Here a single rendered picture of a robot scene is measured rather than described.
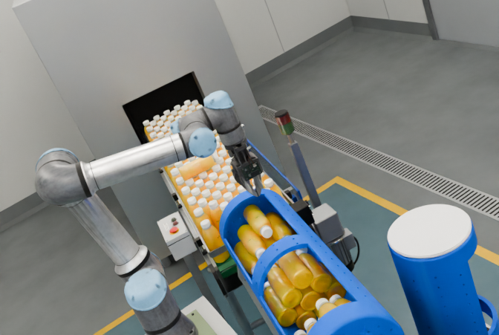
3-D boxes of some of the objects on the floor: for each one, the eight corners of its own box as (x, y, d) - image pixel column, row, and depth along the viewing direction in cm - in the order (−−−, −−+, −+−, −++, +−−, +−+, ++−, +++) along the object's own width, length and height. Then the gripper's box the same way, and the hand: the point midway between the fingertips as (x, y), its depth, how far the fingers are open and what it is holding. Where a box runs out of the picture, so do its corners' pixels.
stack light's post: (359, 322, 334) (289, 145, 288) (356, 317, 338) (286, 142, 292) (366, 318, 335) (298, 142, 289) (362, 313, 338) (294, 139, 292)
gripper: (226, 152, 184) (252, 211, 193) (253, 138, 185) (278, 197, 194) (217, 143, 192) (243, 200, 201) (244, 129, 193) (268, 186, 202)
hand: (255, 192), depth 199 cm, fingers closed
